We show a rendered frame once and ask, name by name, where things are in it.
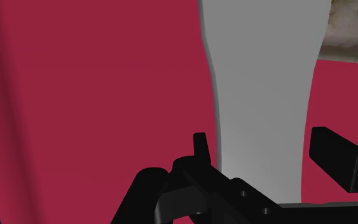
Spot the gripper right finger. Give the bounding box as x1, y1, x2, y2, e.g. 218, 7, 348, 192
308, 126, 358, 206

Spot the tall white vase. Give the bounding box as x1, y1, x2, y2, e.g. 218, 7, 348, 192
197, 0, 333, 204

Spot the white yellow mottled object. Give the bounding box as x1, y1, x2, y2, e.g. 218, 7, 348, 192
317, 0, 358, 64

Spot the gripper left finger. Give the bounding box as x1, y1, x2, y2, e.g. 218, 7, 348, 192
110, 132, 286, 224

